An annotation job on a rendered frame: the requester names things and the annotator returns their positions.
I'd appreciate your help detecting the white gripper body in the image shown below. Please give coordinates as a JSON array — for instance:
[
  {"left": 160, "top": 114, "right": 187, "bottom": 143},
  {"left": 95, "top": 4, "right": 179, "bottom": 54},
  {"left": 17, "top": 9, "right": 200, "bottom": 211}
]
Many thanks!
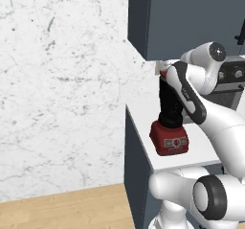
[{"left": 154, "top": 59, "right": 176, "bottom": 77}]

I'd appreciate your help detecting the dark grey base cupboard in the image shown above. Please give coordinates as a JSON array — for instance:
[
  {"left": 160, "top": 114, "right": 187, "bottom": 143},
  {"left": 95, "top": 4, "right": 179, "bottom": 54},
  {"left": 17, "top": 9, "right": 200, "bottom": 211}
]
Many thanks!
[{"left": 122, "top": 103, "right": 225, "bottom": 229}]

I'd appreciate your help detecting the dark grey wall cupboard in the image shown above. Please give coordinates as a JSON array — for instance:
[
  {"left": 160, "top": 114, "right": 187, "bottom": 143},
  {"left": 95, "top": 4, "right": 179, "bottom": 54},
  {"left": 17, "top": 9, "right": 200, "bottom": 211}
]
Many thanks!
[{"left": 127, "top": 0, "right": 245, "bottom": 61}]

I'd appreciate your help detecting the black cupboard handle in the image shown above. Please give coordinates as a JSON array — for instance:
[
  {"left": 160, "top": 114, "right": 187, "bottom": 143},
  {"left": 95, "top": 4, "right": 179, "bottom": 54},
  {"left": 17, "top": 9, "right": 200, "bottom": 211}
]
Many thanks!
[{"left": 234, "top": 14, "right": 245, "bottom": 46}]

